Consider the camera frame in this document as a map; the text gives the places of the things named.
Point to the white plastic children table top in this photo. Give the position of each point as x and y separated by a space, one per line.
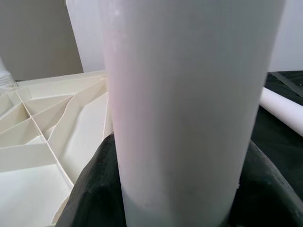
35 189

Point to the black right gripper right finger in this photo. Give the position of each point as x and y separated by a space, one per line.
267 201

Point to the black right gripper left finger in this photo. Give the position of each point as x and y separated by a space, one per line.
99 189

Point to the white plastic table leg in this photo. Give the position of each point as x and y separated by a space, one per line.
184 94
284 108
4 73

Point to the black tablecloth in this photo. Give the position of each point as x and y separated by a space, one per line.
272 137

